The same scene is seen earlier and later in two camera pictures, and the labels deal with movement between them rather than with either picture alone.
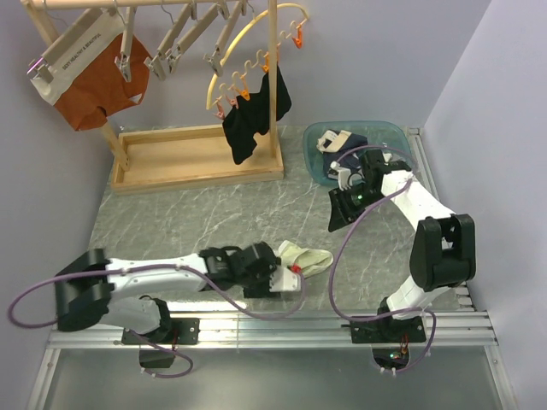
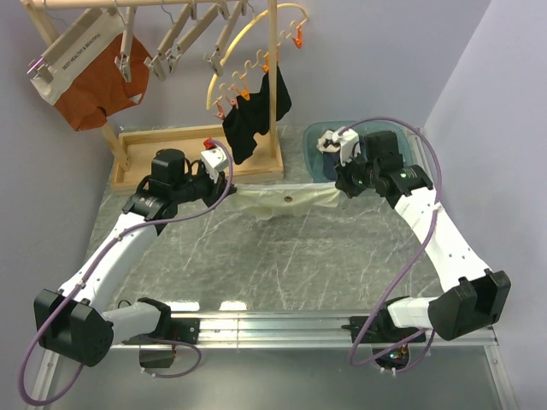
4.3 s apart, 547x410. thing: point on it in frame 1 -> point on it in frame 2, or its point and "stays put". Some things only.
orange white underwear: x=87 y=84 stays put
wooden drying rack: x=188 y=157 stays put
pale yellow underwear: x=309 y=260 -> x=259 y=201
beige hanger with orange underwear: x=43 y=66 stays put
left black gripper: x=263 y=289 -> x=217 y=190
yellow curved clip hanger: x=238 y=80 stays put
